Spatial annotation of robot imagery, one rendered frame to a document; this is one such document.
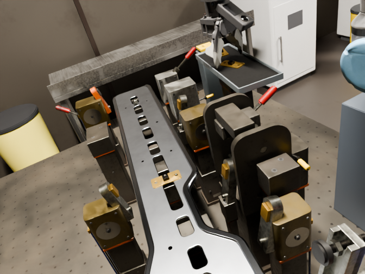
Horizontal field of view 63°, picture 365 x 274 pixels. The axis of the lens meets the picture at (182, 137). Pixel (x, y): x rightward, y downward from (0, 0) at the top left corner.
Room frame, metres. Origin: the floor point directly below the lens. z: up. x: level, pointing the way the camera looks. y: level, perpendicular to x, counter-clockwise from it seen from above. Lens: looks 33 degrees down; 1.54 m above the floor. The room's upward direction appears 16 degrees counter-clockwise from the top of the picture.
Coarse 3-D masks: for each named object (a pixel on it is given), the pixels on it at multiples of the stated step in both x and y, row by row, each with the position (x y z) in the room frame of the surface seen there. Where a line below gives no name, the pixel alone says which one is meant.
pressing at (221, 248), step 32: (128, 96) 1.26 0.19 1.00; (128, 128) 0.98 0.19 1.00; (160, 128) 0.91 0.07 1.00; (128, 160) 0.78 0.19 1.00; (192, 160) 0.68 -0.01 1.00; (160, 192) 0.59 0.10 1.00; (160, 224) 0.49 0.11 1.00; (192, 224) 0.46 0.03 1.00; (160, 256) 0.40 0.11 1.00; (224, 256) 0.36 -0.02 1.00
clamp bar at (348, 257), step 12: (336, 228) 0.21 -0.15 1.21; (348, 228) 0.21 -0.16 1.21; (336, 240) 0.20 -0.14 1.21; (348, 240) 0.20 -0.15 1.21; (360, 240) 0.19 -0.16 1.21; (312, 252) 0.20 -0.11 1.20; (324, 252) 0.19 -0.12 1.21; (336, 252) 0.19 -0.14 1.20; (348, 252) 0.18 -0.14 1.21; (360, 252) 0.18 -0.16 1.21; (324, 264) 0.18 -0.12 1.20; (336, 264) 0.20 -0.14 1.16; (348, 264) 0.18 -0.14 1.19; (360, 264) 0.18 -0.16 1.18
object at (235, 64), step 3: (225, 60) 0.95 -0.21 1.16; (228, 60) 0.94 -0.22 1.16; (231, 60) 0.91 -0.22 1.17; (234, 60) 0.91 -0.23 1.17; (222, 63) 0.93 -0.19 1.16; (225, 63) 0.93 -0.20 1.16; (228, 63) 0.91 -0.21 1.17; (231, 63) 0.90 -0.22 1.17; (234, 63) 0.90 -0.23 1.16; (237, 63) 0.90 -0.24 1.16; (240, 63) 0.89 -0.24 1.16; (243, 63) 0.89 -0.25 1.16; (225, 66) 0.91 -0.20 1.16; (228, 66) 0.90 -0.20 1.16; (231, 66) 0.89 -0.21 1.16; (234, 66) 0.88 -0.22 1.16; (237, 66) 0.87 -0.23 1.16; (240, 66) 0.87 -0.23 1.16
